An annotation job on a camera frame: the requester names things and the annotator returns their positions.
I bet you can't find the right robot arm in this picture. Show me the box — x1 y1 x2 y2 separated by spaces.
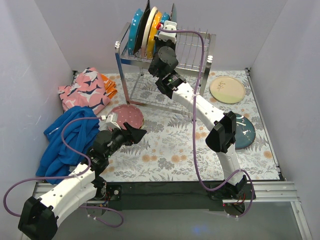
148 35 247 199

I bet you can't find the orange cloth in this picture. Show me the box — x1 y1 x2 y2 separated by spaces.
101 74 118 99

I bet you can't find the orange dotted plate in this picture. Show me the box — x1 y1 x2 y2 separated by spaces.
146 11 162 59

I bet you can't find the purple cable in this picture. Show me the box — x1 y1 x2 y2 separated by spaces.
2 115 125 228
158 27 256 220

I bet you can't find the blue fleece cloth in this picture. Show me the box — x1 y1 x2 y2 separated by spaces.
35 106 99 177

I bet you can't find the pink whale pattern cloth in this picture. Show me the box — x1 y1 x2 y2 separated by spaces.
58 67 111 115

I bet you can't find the cream white plate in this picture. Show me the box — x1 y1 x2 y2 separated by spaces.
140 6 158 58

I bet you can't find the dark green brown plate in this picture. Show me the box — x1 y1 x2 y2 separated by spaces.
170 3 178 23

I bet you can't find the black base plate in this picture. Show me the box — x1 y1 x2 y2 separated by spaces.
99 181 258 212

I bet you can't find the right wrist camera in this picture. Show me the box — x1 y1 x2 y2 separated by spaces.
156 20 177 45

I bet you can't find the blue dotted plate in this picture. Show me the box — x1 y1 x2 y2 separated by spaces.
127 8 144 56
160 12 170 23

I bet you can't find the aluminium frame rail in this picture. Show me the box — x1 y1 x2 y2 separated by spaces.
32 181 300 202

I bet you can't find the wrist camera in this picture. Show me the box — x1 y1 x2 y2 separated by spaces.
156 20 177 45
105 112 121 131

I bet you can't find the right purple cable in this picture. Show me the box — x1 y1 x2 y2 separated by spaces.
158 27 256 220

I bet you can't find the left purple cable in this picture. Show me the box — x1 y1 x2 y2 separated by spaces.
2 115 125 228

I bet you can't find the teal floral plate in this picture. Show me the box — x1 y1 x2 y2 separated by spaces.
235 113 256 150

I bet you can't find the black square plate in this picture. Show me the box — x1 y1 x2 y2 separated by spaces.
133 0 151 55

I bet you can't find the steel dish rack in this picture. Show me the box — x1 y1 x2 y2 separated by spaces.
114 22 216 115

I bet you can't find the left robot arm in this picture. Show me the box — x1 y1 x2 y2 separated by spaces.
18 122 147 240

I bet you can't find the floral table mat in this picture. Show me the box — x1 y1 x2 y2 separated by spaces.
102 70 280 182

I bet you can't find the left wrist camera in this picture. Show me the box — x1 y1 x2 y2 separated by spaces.
105 112 121 131

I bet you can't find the pink dotted plate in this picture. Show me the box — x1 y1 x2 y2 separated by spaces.
107 104 144 130

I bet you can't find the beige plate with sprig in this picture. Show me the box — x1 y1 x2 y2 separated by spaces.
209 76 246 104

